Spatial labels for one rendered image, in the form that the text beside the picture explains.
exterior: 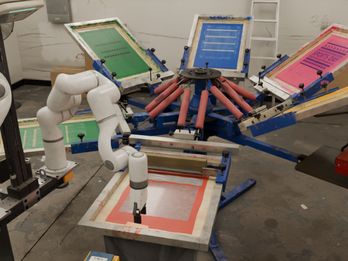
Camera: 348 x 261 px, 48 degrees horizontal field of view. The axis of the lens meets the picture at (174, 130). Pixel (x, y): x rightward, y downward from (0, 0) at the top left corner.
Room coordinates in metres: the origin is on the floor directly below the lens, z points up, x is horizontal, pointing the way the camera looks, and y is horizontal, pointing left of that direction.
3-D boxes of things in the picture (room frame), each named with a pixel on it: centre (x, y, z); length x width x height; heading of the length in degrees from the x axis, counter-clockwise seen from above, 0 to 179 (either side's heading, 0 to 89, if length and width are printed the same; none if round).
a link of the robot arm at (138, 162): (1.39, 0.17, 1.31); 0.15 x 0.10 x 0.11; 54
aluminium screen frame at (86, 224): (1.72, 0.05, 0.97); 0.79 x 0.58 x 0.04; 166
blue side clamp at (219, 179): (1.89, -0.27, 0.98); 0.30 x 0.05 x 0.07; 166
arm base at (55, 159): (1.67, 0.58, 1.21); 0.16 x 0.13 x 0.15; 65
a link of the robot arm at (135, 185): (1.37, 0.14, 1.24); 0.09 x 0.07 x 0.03; 166
